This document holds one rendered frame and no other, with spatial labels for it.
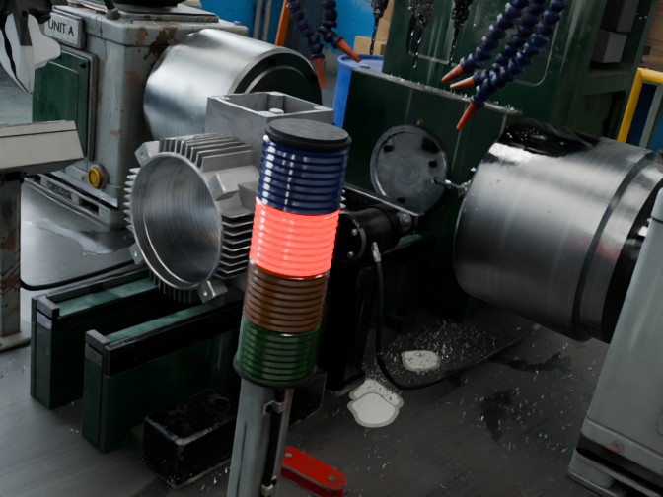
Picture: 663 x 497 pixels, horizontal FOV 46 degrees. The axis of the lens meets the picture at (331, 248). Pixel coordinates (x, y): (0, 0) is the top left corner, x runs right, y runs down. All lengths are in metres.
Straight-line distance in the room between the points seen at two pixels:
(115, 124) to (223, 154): 0.55
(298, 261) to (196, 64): 0.78
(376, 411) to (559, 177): 0.36
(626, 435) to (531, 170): 0.32
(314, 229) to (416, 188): 0.73
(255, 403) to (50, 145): 0.51
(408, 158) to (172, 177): 0.43
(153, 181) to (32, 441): 0.32
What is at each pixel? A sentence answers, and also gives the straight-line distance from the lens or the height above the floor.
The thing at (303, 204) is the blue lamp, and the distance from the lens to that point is 0.52.
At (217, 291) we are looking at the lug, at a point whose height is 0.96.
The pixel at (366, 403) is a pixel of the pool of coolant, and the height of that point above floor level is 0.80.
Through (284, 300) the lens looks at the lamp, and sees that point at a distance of 0.55.
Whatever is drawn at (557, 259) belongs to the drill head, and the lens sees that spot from 0.92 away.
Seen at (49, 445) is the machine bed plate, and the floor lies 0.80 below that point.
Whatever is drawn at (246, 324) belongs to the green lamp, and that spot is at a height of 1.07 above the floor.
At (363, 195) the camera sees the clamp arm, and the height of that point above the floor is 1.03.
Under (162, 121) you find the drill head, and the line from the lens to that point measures 1.32.
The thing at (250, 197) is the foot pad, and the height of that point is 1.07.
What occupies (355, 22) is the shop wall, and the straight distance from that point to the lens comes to 8.14.
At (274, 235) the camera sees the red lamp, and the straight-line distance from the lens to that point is 0.53.
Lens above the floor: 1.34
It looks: 22 degrees down
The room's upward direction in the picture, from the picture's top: 9 degrees clockwise
